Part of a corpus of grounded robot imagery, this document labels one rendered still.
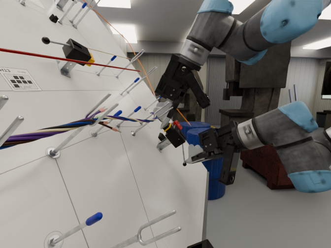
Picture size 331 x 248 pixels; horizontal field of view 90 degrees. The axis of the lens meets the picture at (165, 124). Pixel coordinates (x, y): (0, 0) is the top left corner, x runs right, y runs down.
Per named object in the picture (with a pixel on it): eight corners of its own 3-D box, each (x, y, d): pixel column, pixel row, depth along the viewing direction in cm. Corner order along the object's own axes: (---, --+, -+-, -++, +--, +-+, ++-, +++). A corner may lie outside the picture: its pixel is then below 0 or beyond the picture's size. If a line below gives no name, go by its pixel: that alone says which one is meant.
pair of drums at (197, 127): (214, 164, 302) (216, 120, 288) (230, 201, 196) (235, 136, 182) (177, 162, 309) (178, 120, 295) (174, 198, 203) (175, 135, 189)
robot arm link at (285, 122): (322, 134, 32) (300, 95, 34) (263, 150, 39) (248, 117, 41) (321, 131, 38) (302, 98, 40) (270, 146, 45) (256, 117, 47)
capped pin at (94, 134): (89, 131, 35) (117, 107, 32) (95, 131, 36) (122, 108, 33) (92, 137, 34) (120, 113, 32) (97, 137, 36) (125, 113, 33)
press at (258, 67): (223, 157, 335) (232, 11, 287) (203, 140, 456) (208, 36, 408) (287, 155, 347) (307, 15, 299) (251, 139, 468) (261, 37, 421)
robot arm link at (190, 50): (208, 52, 48) (212, 51, 40) (200, 68, 50) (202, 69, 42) (185, 40, 48) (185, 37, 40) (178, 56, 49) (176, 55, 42)
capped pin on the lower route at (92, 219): (45, 249, 19) (93, 221, 16) (49, 233, 20) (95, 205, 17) (58, 250, 20) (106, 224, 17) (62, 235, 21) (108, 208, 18)
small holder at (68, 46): (27, 47, 34) (46, 21, 32) (69, 66, 42) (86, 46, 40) (31, 63, 33) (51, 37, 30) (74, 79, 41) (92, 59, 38)
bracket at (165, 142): (160, 152, 55) (172, 145, 53) (156, 147, 55) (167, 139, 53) (162, 146, 59) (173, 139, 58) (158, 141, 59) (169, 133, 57)
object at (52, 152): (62, 156, 27) (122, 104, 22) (51, 160, 25) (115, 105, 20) (54, 145, 27) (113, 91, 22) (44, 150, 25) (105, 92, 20)
